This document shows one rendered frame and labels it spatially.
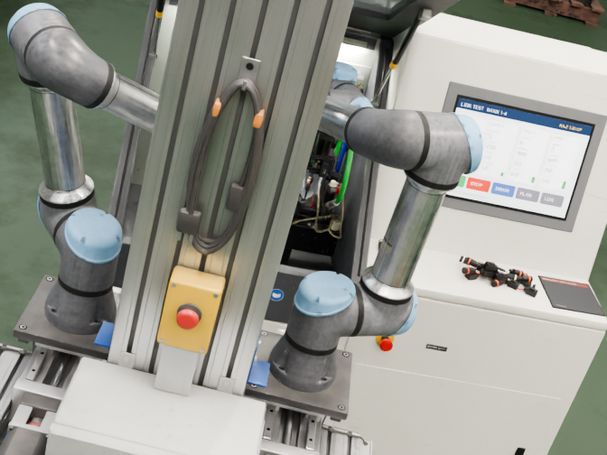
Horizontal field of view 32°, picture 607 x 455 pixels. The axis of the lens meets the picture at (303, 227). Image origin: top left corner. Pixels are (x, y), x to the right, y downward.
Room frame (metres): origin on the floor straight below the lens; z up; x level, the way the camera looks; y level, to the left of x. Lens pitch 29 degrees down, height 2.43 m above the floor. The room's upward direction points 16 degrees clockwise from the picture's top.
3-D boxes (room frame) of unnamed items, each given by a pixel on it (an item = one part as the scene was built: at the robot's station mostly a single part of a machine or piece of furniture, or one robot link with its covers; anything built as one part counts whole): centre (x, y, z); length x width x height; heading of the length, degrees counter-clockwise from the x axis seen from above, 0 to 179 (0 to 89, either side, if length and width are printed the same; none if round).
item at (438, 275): (2.62, -0.53, 0.96); 0.70 x 0.22 x 0.03; 101
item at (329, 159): (2.34, 0.01, 1.35); 0.09 x 0.08 x 0.12; 11
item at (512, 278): (2.62, -0.56, 1.01); 0.23 x 0.11 x 0.06; 101
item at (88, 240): (1.87, 0.42, 1.20); 0.13 x 0.12 x 0.14; 37
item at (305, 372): (1.89, -0.08, 1.09); 0.15 x 0.15 x 0.10
